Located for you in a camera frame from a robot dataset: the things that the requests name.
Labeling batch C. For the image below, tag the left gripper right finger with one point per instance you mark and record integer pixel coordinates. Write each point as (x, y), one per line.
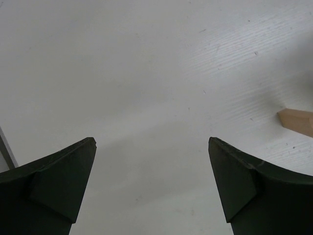
(260, 198)

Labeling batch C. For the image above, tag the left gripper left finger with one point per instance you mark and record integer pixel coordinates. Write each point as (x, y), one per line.
(44, 197)

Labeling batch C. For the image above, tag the wood block one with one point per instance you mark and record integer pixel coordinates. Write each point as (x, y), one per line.
(297, 120)

